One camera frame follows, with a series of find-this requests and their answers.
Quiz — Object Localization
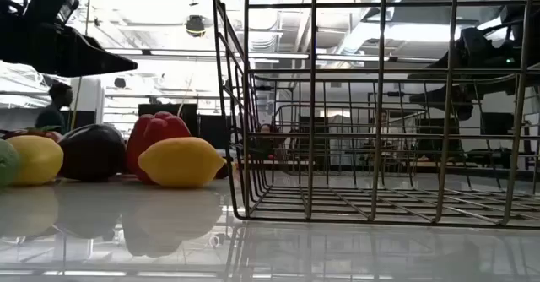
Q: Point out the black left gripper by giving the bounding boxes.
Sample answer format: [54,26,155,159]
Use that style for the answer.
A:
[0,19,139,79]

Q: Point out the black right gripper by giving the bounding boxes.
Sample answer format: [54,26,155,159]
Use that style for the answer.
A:
[407,26,510,122]

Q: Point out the red bell pepper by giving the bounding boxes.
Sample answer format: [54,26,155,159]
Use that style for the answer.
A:
[125,111,192,185]

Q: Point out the yellow lemon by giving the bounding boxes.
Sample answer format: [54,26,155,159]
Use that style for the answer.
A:
[6,134,65,187]

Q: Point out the orange-yellow lemon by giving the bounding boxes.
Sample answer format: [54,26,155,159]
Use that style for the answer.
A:
[138,136,227,189]

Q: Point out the green lime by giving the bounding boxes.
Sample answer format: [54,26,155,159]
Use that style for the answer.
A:
[0,138,20,187]

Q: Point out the white pillar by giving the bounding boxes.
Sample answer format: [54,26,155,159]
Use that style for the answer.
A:
[68,76,105,132]

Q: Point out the black partition panel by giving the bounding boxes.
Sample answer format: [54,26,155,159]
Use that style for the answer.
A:
[62,110,96,132]

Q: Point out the person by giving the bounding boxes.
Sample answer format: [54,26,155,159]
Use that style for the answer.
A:
[35,81,75,133]
[256,123,282,159]

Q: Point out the long ceiling light strip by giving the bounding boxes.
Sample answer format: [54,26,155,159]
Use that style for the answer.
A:
[105,48,311,61]

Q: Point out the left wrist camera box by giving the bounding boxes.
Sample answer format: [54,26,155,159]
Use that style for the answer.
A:
[24,0,81,25]

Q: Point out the black table edge frame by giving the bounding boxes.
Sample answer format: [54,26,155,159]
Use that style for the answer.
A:
[235,165,540,181]

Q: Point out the black ceiling dome camera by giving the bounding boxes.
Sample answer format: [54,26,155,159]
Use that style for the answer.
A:
[185,14,207,38]

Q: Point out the tall wire basket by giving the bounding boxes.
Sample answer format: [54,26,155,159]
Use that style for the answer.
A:
[202,0,540,229]

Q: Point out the ribbed ceiling air duct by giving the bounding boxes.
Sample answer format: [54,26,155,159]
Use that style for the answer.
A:
[246,0,282,54]

